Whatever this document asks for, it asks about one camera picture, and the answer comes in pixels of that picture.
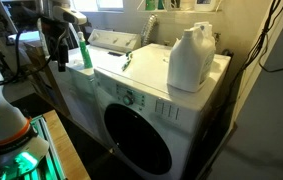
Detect small green pen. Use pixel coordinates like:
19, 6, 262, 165
121, 52, 134, 72

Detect grey corrugated hose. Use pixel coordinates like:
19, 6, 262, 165
140, 13, 159, 47

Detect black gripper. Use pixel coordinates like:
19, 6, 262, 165
46, 18, 71, 73

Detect wooden base board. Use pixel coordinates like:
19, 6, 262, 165
42, 109, 92, 180

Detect white container with label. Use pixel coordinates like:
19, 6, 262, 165
194, 0, 217, 12

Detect black looped cable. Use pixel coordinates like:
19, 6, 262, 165
257, 19, 283, 74

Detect white top-load washer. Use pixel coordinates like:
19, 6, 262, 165
47, 28, 143, 143

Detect small white detergent jug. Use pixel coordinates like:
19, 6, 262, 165
194, 21, 217, 48

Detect white wall shelf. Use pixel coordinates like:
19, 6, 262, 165
136, 8, 223, 15

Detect aluminium base frame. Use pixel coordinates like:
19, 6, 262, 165
0, 114, 67, 180

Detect green tall bottle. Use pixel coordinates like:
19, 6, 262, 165
77, 31, 95, 70

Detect black wall cable bundle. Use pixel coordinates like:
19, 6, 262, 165
229, 0, 283, 98

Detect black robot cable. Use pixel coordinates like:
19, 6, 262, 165
0, 28, 69, 88

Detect green bottle on shelf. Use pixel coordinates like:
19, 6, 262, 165
144, 0, 157, 11

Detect round washer control knob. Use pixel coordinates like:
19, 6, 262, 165
122, 94, 135, 107

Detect large white detergent jug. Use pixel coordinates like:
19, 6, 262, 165
166, 27, 216, 94

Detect white front-load washing machine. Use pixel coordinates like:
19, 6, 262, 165
92, 43, 232, 180

